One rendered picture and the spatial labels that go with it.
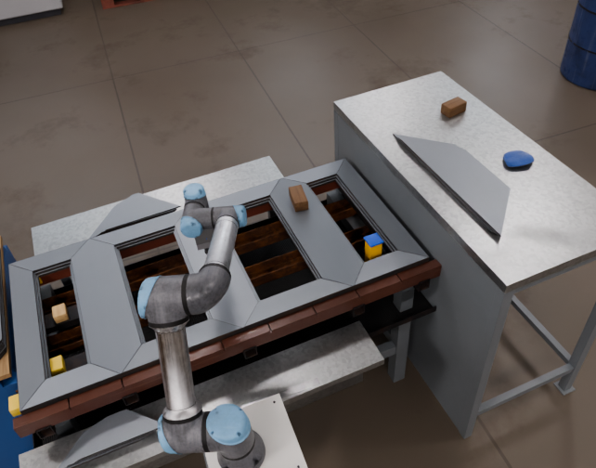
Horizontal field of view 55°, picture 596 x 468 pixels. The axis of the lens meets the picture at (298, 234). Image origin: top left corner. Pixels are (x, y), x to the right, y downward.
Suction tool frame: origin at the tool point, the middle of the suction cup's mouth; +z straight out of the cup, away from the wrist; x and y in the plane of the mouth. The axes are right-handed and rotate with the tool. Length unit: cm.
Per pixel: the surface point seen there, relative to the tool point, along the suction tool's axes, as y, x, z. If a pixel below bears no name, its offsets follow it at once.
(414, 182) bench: -84, -3, -7
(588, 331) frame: -145, 49, 53
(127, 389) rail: 38, 41, 14
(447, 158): -102, -10, -9
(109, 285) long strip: 41.8, -5.7, 11.2
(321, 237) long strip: -45.4, -4.6, 13.0
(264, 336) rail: -11.6, 34.5, 15.0
